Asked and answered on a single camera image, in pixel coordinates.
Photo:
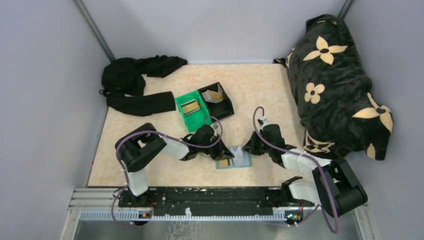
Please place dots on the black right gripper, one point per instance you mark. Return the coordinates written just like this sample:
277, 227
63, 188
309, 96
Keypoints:
250, 146

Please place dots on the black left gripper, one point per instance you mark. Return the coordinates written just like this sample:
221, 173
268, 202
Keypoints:
222, 151

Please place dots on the sage green card holder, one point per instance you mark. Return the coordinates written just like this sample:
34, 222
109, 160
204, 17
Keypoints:
241, 159

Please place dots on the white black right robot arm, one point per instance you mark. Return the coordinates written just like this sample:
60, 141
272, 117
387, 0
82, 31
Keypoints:
332, 184

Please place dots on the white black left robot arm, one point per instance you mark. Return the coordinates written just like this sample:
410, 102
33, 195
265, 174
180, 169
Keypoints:
139, 147

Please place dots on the card stack in green bin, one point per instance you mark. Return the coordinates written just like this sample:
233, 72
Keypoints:
190, 107

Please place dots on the gold credit card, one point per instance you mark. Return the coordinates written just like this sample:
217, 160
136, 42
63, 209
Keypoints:
216, 95

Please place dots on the green plastic bin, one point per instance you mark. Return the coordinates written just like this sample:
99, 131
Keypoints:
197, 119

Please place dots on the black plastic bin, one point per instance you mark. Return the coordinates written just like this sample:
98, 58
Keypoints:
220, 110

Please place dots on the black floral blanket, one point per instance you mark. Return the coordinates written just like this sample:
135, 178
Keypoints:
333, 93

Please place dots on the black cloth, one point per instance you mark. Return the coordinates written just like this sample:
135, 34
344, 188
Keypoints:
124, 85

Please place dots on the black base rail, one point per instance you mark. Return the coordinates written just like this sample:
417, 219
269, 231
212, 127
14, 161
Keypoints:
210, 201

